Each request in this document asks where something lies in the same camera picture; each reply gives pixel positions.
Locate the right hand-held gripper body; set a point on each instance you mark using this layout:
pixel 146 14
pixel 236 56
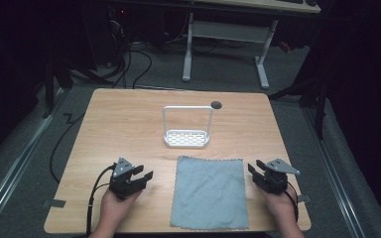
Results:
pixel 274 181

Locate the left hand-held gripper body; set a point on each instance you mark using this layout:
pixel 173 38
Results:
pixel 122 185

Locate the person's right hand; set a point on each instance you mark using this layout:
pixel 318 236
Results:
pixel 281 208

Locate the person's left hand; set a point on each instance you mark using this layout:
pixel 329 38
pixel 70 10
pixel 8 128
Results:
pixel 114 211

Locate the grey tape strip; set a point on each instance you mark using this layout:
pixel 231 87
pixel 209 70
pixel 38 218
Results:
pixel 54 203
pixel 304 198

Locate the grey-blue cloth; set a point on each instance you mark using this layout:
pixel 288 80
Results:
pixel 210 195

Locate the white plastic rack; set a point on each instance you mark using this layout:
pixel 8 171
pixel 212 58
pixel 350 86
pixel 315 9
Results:
pixel 186 138

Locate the black metal stand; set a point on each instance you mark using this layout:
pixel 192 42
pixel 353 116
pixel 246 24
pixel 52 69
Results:
pixel 51 89
pixel 314 95

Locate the small red object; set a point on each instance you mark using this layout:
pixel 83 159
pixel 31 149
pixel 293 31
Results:
pixel 285 46

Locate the white-legged wooden desk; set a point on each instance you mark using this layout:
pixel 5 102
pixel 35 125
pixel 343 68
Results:
pixel 228 31

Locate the black computer tower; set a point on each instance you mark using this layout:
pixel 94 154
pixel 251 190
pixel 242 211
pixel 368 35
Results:
pixel 117 23

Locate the black keyboard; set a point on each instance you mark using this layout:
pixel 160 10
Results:
pixel 290 1

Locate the black computer mouse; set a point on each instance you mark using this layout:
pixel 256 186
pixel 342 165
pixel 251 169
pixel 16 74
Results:
pixel 311 2

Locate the metal floor rail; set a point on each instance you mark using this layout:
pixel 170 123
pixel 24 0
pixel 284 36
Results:
pixel 334 172
pixel 16 162

